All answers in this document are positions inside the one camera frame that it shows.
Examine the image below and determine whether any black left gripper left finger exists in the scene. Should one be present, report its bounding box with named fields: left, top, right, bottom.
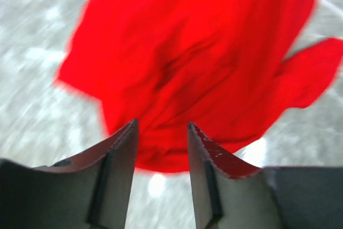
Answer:
left=1, top=120, right=139, bottom=228

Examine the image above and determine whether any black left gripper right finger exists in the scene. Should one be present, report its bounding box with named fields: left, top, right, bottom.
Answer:
left=188, top=123, right=342, bottom=228

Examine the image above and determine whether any red t-shirt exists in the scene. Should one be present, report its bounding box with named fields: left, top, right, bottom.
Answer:
left=55, top=0, right=342, bottom=173

